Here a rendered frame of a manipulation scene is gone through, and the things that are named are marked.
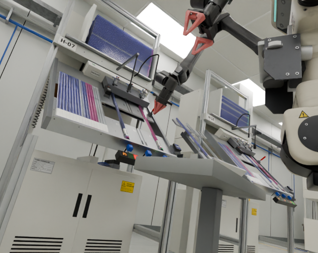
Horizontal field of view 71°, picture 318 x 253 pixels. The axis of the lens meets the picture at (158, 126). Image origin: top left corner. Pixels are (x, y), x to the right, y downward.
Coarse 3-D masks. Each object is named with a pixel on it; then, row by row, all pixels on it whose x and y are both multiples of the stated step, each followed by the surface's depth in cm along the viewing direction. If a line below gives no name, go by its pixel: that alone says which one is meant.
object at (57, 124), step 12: (60, 120) 88; (60, 132) 91; (72, 132) 93; (84, 132) 95; (96, 132) 97; (96, 144) 100; (108, 144) 102; (120, 144) 105; (132, 144) 107; (156, 156) 117; (168, 156) 120
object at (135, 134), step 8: (112, 120) 117; (112, 128) 111; (120, 128) 116; (128, 128) 121; (136, 128) 127; (120, 136) 109; (128, 136) 112; (136, 136) 119; (144, 136) 125; (152, 136) 131; (144, 144) 117; (152, 144) 122; (160, 144) 129; (168, 152) 126
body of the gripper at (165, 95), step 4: (164, 88) 113; (160, 92) 115; (164, 92) 113; (168, 92) 113; (172, 92) 114; (156, 96) 112; (160, 96) 114; (164, 96) 113; (168, 96) 114; (164, 100) 113; (168, 100) 119
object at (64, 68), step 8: (64, 64) 142; (64, 72) 132; (72, 72) 139; (80, 72) 148; (56, 80) 117; (88, 80) 144; (96, 80) 153; (120, 96) 154; (112, 104) 135; (120, 104) 142; (128, 104) 151; (136, 104) 160; (120, 112) 144; (128, 112) 141; (136, 112) 147; (144, 112) 156; (152, 120) 153
